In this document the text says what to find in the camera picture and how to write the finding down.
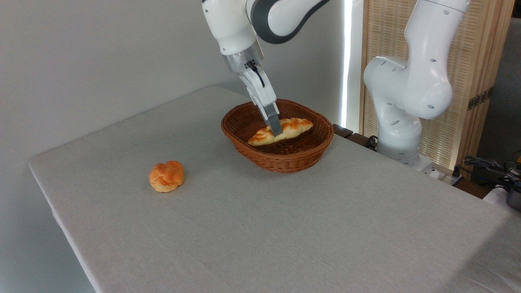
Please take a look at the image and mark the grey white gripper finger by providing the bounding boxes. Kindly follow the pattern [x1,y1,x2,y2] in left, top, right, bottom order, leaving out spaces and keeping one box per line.
[254,101,284,137]

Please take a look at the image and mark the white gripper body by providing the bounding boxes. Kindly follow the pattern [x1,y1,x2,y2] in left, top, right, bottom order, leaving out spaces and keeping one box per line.
[239,67,278,108]

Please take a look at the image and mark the long braided bread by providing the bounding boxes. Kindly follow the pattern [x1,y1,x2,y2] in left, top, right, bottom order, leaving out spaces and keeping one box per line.
[247,118,314,147]

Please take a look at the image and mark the round orange bread roll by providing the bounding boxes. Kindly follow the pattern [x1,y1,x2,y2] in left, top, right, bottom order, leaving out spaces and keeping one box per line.
[148,160,186,193]

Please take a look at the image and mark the brown wicker basket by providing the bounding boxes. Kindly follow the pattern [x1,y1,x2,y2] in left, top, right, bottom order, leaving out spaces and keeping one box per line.
[221,98,335,174]

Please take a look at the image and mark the dark wooden furniture piece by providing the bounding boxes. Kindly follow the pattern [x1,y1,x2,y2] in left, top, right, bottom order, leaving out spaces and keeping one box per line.
[333,124,379,152]

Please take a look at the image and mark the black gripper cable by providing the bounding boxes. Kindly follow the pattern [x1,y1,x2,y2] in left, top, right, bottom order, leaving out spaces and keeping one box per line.
[246,61,266,88]

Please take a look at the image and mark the black cable bundle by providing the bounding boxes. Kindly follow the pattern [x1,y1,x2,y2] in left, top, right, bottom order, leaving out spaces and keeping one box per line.
[453,155,521,192]

